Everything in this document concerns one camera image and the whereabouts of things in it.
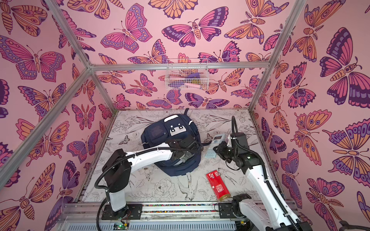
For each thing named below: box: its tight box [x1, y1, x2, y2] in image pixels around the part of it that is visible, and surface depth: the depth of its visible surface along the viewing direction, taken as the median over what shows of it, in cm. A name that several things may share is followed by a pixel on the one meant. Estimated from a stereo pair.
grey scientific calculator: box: [204, 133, 228, 158], surface depth 80 cm
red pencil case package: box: [205, 169, 231, 202], surface depth 83 cm
